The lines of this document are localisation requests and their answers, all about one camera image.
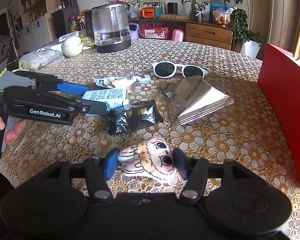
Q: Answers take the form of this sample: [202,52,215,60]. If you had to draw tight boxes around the bag of fruit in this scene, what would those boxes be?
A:
[212,7,237,27]

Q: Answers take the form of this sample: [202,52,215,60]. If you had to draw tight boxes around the person's left hand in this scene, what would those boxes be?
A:
[0,116,28,145]

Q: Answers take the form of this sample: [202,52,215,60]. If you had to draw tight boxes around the white orange snack sachet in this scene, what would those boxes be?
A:
[94,74,151,93]

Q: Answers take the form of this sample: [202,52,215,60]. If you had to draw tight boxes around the purple kettlebell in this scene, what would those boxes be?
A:
[129,22,139,40]

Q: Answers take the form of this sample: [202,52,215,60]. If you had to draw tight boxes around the glass electric kettle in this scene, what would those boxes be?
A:
[85,3,132,53]

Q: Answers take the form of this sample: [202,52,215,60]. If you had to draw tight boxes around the picture frame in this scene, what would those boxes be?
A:
[140,0,162,8]

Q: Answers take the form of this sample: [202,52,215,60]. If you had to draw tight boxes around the lace flower tablecloth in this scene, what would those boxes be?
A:
[0,40,300,239]

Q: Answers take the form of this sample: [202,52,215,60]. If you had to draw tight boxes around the pink small case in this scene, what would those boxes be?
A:
[171,29,184,42]

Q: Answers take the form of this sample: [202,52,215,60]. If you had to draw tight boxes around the white round melon object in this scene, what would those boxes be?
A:
[62,36,83,57]

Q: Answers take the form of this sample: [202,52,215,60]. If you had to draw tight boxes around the red gift box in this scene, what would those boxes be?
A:
[141,24,171,40]

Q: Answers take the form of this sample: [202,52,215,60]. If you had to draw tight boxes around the light blue small carton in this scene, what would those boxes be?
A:
[82,88,129,116]

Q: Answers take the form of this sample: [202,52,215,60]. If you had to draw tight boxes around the orange teal radio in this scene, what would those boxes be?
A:
[141,7,162,18]

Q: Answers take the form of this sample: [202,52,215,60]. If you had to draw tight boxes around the black snack packet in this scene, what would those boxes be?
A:
[107,100,163,135]

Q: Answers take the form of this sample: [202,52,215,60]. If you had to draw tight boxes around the potted plant patterned pot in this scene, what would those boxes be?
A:
[181,0,212,22]

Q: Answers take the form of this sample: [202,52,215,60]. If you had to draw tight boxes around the cartoon face plush keychain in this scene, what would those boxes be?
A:
[117,137,175,183]

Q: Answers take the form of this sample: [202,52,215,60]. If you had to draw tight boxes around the white planter with plant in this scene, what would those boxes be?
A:
[223,0,262,57]

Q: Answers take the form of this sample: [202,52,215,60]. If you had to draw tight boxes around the clear plastic bag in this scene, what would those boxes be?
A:
[18,48,64,72]

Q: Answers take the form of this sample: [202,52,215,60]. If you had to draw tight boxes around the red cardboard box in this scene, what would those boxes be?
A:
[257,43,300,183]

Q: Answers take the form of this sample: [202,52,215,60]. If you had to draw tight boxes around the black cylinder speaker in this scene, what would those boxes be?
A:
[167,2,178,15]

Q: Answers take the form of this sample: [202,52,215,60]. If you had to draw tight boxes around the silver foil packet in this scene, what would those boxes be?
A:
[161,75,234,127]

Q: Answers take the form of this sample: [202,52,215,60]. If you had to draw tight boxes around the wooden sideboard cabinet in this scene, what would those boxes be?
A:
[129,18,235,50]

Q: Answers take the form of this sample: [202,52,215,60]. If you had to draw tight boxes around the white sunglasses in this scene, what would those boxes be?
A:
[152,61,207,79]

